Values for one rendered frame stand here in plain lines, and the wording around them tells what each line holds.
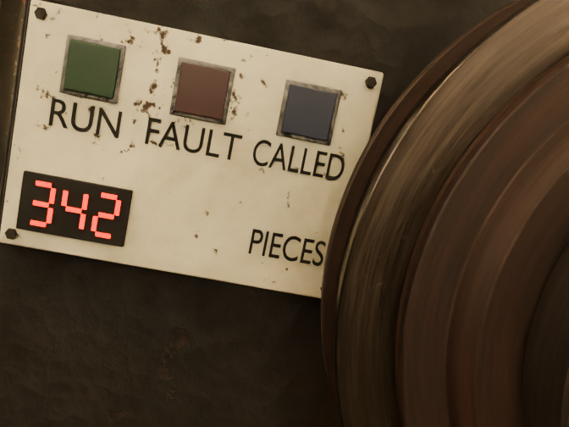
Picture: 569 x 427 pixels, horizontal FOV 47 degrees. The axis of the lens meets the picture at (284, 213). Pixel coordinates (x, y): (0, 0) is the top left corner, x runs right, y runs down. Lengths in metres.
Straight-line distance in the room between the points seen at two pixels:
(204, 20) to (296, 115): 0.10
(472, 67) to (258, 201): 0.20
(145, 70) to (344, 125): 0.15
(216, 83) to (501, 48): 0.21
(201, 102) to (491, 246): 0.24
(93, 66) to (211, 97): 0.09
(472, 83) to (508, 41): 0.03
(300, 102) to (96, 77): 0.15
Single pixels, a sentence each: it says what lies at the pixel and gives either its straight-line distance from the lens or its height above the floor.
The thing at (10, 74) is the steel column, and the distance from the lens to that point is 3.38.
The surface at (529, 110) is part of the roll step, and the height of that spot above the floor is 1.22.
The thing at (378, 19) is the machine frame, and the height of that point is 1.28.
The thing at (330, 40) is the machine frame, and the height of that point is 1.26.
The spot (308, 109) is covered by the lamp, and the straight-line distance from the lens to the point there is 0.49.
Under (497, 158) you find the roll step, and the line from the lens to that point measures 0.37.
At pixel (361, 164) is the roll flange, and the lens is 0.43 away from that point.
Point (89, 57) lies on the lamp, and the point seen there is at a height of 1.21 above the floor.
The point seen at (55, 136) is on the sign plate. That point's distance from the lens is 0.51.
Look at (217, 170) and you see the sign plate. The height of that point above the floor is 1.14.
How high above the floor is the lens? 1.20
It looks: 9 degrees down
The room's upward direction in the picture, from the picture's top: 11 degrees clockwise
